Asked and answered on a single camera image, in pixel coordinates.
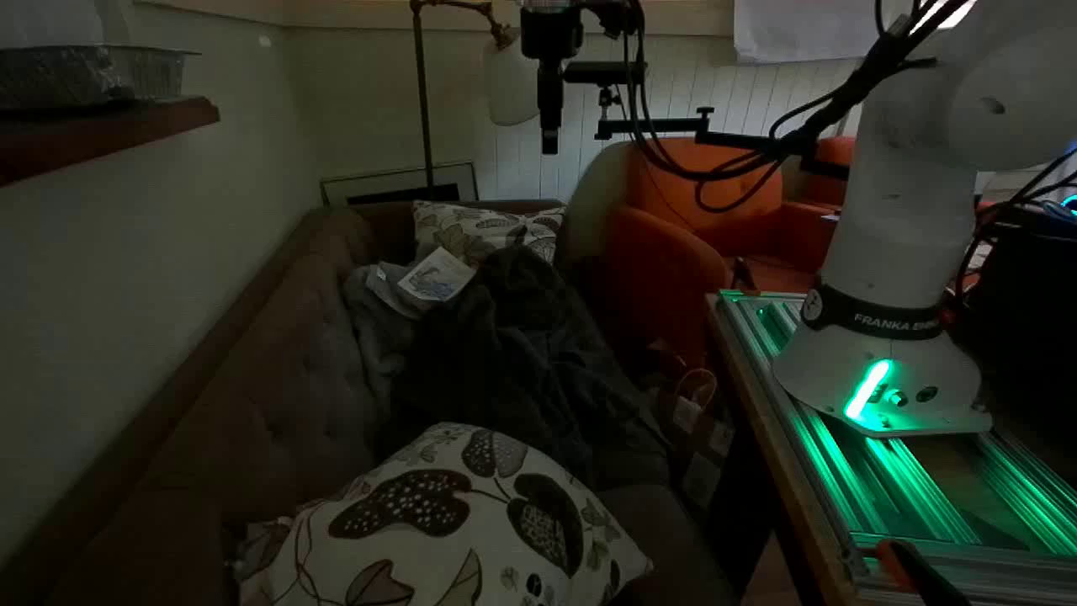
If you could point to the dark crumpled blanket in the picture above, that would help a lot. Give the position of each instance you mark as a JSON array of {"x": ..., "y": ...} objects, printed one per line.
[{"x": 527, "y": 358}]

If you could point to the aluminium rail robot table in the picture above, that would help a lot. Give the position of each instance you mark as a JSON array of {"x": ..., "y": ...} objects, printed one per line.
[{"x": 919, "y": 492}]

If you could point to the black stereo camera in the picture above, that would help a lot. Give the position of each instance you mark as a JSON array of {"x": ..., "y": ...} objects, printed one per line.
[{"x": 606, "y": 72}]

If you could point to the brown tufted sofa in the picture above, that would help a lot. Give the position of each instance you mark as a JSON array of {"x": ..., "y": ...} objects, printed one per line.
[{"x": 258, "y": 392}]

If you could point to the large floral white pillow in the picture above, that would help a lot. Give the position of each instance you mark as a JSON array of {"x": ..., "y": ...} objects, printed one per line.
[{"x": 448, "y": 526}]

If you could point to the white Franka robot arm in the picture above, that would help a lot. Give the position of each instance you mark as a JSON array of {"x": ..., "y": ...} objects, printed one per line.
[{"x": 910, "y": 222}]

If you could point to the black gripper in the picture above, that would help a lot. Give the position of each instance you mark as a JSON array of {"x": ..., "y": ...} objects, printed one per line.
[{"x": 554, "y": 29}]

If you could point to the black equipment box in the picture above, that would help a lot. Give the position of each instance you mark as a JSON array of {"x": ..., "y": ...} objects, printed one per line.
[{"x": 1029, "y": 323}]

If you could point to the orange armchair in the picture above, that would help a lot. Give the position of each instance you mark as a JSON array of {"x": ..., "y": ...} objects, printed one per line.
[{"x": 674, "y": 256}]

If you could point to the small floral pillow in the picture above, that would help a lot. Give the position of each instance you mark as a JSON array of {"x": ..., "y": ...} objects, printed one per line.
[{"x": 476, "y": 226}]

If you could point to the white blue paper booklet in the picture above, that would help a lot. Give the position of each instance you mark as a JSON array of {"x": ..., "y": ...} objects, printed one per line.
[{"x": 434, "y": 277}]

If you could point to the floor lamp with white shade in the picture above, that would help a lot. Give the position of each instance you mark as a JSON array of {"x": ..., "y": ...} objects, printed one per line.
[{"x": 508, "y": 88}]

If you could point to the wooden wall shelf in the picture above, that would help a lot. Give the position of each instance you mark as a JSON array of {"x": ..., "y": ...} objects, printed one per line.
[{"x": 90, "y": 135}]

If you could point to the dark picture frame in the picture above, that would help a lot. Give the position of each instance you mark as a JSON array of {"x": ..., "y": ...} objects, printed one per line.
[{"x": 391, "y": 187}]

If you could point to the grey cloth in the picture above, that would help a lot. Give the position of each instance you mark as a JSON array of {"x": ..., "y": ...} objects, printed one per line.
[{"x": 373, "y": 320}]

